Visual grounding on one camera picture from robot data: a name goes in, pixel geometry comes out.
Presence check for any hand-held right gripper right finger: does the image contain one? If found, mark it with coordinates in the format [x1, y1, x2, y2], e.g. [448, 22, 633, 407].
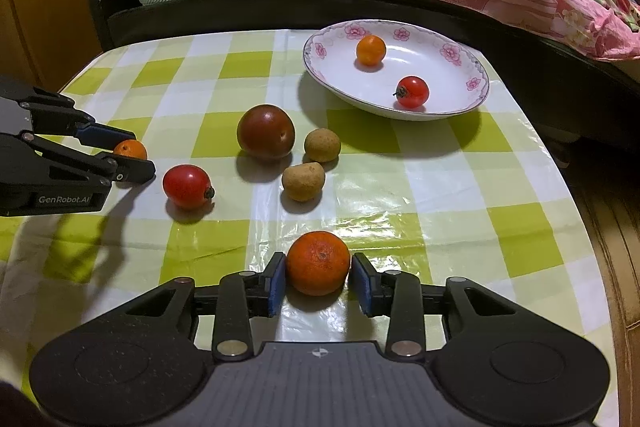
[351, 252, 522, 360]

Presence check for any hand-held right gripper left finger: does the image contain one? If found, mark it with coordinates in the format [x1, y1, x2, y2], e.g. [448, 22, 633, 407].
[124, 252, 288, 361]

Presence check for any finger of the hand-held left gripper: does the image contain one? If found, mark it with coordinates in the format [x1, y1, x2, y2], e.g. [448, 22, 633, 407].
[21, 132, 157, 188]
[0, 77, 137, 150]

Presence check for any small orange kumquat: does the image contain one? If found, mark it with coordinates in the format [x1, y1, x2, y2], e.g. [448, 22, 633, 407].
[113, 139, 149, 162]

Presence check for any small orange tomato underneath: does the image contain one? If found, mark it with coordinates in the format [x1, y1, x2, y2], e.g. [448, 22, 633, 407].
[286, 230, 352, 297]

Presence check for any brown round longan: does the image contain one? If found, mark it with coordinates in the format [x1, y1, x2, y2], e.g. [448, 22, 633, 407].
[304, 128, 342, 162]
[281, 162, 326, 202]

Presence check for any dark red cherry tomato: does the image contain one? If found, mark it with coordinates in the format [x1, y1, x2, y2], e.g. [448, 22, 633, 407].
[236, 104, 296, 162]

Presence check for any white floral plate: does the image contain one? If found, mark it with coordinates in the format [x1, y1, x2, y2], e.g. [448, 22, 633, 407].
[303, 20, 490, 122]

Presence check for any green white checkered tablecloth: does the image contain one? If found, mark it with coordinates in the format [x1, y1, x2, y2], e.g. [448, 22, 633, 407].
[0, 27, 618, 408]

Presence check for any orange cherry tomato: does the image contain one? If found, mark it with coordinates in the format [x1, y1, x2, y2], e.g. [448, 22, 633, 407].
[355, 35, 387, 67]

